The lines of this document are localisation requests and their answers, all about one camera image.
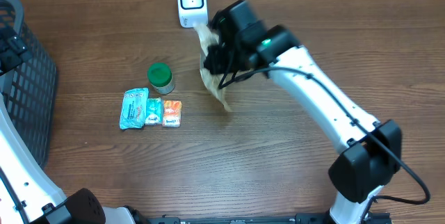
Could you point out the beige plastic pouch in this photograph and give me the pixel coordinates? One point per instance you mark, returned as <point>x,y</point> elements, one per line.
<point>210,39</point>

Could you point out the large teal wipes pack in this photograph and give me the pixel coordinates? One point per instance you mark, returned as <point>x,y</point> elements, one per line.
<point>134,109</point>

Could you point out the green lid jar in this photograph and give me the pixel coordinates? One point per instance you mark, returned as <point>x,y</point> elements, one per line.
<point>161,78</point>

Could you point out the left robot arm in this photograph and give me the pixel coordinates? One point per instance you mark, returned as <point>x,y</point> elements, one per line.
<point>29,196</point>

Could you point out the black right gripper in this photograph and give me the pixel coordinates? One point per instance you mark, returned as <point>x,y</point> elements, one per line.
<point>217,62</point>

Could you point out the teal tissue pack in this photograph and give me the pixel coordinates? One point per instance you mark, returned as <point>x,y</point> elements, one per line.
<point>154,111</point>

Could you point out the white barcode scanner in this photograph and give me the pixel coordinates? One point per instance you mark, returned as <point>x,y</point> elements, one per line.
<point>192,12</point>

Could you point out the orange tissue pack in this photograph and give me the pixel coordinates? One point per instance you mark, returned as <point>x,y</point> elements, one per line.
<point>171,113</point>

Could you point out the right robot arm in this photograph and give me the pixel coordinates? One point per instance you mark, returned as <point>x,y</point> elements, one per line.
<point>369,151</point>

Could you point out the dark grey plastic basket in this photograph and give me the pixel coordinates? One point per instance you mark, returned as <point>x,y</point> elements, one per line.
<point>29,90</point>

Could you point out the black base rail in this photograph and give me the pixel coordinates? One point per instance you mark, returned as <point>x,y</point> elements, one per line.
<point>236,220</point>

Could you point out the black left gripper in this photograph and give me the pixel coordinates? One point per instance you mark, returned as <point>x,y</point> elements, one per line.
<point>14,49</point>

